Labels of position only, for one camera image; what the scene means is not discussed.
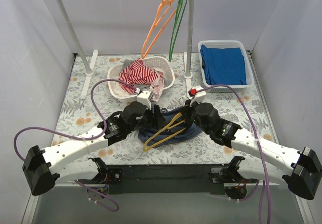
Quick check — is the yellow clothes hanger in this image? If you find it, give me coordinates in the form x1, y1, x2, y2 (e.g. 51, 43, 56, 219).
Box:
142, 108, 191, 152

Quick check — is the white oval laundry basket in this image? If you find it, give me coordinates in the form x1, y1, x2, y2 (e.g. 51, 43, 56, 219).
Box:
107, 56, 175, 103

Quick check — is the aluminium frame rail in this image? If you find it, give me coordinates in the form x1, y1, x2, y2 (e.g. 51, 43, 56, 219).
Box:
21, 180, 76, 224

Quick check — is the blue folded cloth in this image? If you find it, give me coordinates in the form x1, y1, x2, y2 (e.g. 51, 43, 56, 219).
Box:
200, 44, 247, 85

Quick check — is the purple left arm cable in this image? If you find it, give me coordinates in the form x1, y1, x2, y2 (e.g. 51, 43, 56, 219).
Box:
13, 79, 140, 212

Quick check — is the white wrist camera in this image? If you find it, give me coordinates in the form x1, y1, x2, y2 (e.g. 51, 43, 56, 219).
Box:
188, 85, 206, 107
136, 90, 153, 110

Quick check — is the orange clothes hanger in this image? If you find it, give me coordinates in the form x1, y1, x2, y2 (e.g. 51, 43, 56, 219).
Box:
141, 0, 185, 59

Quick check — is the floral table mat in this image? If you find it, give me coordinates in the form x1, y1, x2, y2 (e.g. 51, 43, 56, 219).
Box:
56, 53, 275, 165

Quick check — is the navy blue tank top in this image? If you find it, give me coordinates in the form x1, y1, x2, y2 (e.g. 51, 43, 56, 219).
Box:
138, 123, 202, 148

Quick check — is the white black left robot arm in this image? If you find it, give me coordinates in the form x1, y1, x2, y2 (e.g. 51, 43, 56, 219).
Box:
22, 102, 166, 196

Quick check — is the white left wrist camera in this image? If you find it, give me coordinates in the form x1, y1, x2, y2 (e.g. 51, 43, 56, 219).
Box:
136, 90, 153, 110

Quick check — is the green clothes hanger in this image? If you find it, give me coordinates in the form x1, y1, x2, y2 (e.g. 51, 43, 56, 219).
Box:
169, 0, 188, 62

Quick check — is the grey garment in basket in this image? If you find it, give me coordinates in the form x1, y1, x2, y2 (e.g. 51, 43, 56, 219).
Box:
119, 59, 151, 87

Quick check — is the red white striped garment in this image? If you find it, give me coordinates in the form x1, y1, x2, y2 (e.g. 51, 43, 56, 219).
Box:
118, 59, 165, 102

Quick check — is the white rectangular basket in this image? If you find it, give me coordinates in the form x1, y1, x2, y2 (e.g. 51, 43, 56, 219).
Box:
198, 40, 255, 93

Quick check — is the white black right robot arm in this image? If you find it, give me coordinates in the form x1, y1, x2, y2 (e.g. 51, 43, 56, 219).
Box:
180, 101, 321, 200

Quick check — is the silver clothes rack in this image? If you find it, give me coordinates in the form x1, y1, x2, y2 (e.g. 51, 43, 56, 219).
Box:
56, 0, 195, 100

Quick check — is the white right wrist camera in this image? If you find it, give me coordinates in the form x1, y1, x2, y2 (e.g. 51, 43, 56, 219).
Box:
188, 85, 206, 107

